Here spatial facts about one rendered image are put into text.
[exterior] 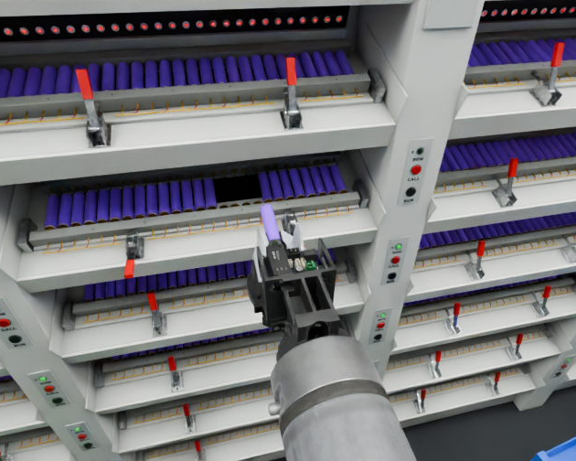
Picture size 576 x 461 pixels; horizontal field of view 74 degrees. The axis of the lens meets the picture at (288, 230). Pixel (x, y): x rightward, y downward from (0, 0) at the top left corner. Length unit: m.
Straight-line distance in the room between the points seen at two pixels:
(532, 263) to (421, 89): 0.60
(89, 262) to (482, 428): 1.40
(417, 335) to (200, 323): 0.56
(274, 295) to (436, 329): 0.77
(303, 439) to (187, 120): 0.45
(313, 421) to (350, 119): 0.44
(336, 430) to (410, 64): 0.48
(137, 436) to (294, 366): 0.89
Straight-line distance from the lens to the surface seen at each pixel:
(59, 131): 0.62
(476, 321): 1.17
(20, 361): 0.88
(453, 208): 0.81
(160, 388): 0.99
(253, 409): 1.15
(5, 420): 1.09
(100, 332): 0.86
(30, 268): 0.74
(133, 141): 0.58
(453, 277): 0.96
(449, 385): 1.50
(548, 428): 1.78
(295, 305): 0.37
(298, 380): 0.32
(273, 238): 0.51
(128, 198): 0.73
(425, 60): 0.61
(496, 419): 1.71
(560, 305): 1.33
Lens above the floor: 1.37
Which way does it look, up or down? 37 degrees down
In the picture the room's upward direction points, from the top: straight up
